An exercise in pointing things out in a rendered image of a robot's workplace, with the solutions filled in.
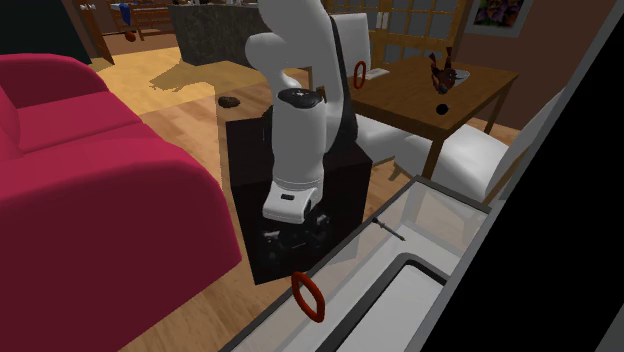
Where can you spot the small red ball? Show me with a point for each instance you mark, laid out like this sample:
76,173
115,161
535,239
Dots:
130,35

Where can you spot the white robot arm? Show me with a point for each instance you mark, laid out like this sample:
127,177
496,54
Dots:
298,146

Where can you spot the wooden lattice window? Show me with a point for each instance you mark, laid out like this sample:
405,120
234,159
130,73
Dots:
414,29

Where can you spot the thin dark pen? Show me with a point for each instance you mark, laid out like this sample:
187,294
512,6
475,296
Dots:
389,230

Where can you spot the red sofa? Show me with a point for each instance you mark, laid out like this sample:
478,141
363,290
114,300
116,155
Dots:
97,195

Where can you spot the black ball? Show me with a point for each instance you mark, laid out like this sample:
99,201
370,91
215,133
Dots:
441,109

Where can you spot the dark stone kitchen counter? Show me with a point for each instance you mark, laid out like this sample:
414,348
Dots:
214,34

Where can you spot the wooden dining table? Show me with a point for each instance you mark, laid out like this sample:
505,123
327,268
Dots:
404,97

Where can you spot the black robot stand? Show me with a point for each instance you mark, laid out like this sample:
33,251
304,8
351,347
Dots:
248,161

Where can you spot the black television with grey frame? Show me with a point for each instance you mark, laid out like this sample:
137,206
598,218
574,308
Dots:
560,219

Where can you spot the grey plate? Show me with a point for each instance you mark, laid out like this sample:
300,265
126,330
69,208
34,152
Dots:
462,75

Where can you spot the dark lump on floor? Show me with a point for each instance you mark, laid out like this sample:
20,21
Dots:
228,102

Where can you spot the white flat remote control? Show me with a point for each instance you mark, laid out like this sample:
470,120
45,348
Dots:
376,73

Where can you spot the wooden shelf unit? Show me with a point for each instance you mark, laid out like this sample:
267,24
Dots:
148,19

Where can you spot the framed flower wall picture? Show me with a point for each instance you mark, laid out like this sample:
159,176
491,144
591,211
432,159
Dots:
497,12

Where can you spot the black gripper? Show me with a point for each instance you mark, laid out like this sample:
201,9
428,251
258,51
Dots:
295,239

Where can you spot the white dining chair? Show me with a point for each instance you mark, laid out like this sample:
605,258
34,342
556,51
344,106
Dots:
352,39
385,141
463,156

